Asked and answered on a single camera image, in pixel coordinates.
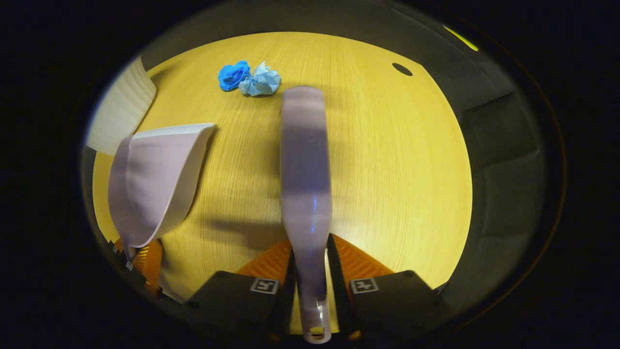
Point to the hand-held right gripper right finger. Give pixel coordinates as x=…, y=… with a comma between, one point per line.
x=341, y=291

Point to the light blue paper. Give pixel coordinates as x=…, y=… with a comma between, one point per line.
x=261, y=81

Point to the yellow wooden desktop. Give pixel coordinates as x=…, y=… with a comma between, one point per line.
x=387, y=169

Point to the black desk grommet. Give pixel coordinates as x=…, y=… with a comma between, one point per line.
x=402, y=69

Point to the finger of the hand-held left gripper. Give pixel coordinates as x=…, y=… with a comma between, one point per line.
x=147, y=266
x=120, y=254

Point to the lavender plastic dustpan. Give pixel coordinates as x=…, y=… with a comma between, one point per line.
x=155, y=184

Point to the white garbage bin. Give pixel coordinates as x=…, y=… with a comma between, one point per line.
x=123, y=116

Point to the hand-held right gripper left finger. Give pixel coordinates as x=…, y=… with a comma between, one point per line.
x=261, y=305

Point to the dark blue paper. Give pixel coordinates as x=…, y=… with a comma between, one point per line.
x=231, y=75

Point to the small lavender broom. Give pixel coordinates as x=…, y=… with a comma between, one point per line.
x=306, y=169

